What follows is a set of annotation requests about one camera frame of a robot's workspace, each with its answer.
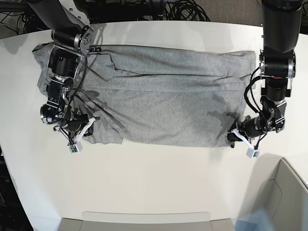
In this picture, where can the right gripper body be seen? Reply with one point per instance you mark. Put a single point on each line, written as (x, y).
(76, 124)

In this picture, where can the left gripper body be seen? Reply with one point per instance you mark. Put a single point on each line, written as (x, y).
(250, 128)

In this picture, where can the grey T-shirt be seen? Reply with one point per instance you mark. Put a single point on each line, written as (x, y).
(162, 96)

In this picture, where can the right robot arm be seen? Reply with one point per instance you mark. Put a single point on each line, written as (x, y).
(71, 40)

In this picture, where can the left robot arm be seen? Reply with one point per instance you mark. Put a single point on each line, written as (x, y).
(266, 93)

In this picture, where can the beige bin right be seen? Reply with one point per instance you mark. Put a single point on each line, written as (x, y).
(282, 202)

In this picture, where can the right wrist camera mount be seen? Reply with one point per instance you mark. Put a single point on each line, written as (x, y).
(74, 138)

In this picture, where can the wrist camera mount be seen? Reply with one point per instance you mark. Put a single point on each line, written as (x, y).
(251, 150)
(74, 138)

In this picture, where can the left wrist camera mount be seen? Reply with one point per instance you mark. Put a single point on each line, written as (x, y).
(251, 150)

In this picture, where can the black cable pile background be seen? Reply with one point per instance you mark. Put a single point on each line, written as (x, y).
(105, 11)

